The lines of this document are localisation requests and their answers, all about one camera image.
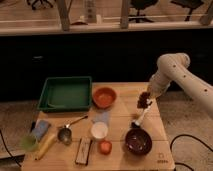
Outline dark purple grape bunch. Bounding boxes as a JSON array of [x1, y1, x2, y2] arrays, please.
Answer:
[[137, 92, 150, 109]]

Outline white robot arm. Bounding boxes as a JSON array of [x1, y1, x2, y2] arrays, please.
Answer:
[[147, 53, 213, 119]]

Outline dark purple bowl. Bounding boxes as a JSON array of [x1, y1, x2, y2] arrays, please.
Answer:
[[125, 128, 152, 156]]

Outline orange bowl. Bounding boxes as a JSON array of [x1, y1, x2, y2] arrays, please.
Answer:
[[92, 87, 117, 109]]

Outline light blue cloth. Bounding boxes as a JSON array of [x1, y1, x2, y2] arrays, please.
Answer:
[[92, 112, 110, 125]]

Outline white cup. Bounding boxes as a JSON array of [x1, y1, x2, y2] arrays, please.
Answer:
[[91, 122, 108, 140]]

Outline green plastic tray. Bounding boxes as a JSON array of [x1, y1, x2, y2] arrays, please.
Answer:
[[38, 76, 92, 112]]

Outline black rectangular eraser block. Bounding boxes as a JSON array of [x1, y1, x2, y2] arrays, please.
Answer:
[[75, 138, 92, 165]]

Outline black office chair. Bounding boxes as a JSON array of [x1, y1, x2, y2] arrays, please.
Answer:
[[128, 0, 158, 24]]

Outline metal measuring spoon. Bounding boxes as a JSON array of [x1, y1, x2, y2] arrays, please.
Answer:
[[57, 116, 87, 145]]

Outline yellow banana toy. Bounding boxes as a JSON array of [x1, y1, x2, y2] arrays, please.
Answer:
[[35, 134, 56, 160]]

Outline blue sponge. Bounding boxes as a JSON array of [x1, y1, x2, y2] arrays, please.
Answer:
[[32, 120, 51, 141]]

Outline green plastic cup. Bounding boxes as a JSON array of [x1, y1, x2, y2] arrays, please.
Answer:
[[20, 135, 38, 152]]

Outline black cable on floor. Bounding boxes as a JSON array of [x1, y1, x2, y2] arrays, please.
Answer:
[[169, 133, 213, 171]]

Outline wooden post at centre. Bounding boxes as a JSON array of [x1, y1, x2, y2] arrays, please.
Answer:
[[120, 0, 130, 29]]

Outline wooden table leg post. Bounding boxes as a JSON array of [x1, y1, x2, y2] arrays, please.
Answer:
[[56, 0, 70, 31]]

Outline black cable at left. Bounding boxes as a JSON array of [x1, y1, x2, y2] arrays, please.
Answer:
[[0, 128, 23, 169]]

